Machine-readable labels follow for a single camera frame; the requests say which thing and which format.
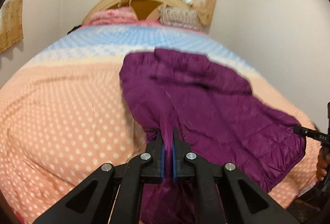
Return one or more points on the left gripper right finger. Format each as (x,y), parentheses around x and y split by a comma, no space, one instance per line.
(223,193)

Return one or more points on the beige curtain left window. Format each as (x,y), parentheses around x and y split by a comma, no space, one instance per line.
(11,24)

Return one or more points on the polka dot bed cover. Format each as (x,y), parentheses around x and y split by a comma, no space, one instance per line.
(62,114)

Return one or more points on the wooden arched headboard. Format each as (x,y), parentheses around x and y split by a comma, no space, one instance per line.
(144,9)

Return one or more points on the purple quilted hooded jacket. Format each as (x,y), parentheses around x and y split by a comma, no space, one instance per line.
(216,113)

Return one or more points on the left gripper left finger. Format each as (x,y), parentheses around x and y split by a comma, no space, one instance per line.
(111,194)

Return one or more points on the striped grey pillow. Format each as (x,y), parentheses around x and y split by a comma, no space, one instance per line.
(179,17)

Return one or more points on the folded pink blanket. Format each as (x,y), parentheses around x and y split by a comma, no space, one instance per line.
(122,15)

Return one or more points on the person's right hand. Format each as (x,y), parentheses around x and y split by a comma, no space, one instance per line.
(322,164)

